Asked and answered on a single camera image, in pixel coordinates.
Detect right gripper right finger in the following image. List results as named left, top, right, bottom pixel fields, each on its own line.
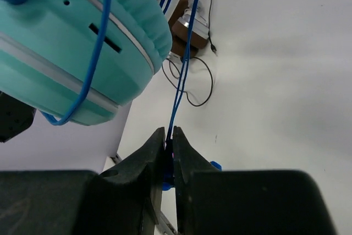
left=173, top=127, right=337, bottom=234

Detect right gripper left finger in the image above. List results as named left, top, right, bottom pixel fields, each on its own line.
left=1, top=128, right=165, bottom=234

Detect blue headphone cable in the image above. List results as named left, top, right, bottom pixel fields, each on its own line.
left=0, top=0, right=223, bottom=192

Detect teal white headphones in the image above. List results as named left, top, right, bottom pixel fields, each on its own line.
left=0, top=0, right=173, bottom=127

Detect brown silver headphones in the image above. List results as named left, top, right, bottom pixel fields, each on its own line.
left=168, top=0, right=210, bottom=60

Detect thin black headphone cable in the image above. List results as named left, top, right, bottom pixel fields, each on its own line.
left=161, top=0, right=218, bottom=107

